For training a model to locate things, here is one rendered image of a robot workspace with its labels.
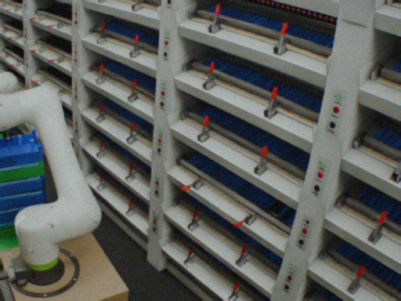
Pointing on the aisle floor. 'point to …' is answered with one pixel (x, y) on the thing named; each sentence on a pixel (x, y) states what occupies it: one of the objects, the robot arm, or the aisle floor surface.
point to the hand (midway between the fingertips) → (8, 135)
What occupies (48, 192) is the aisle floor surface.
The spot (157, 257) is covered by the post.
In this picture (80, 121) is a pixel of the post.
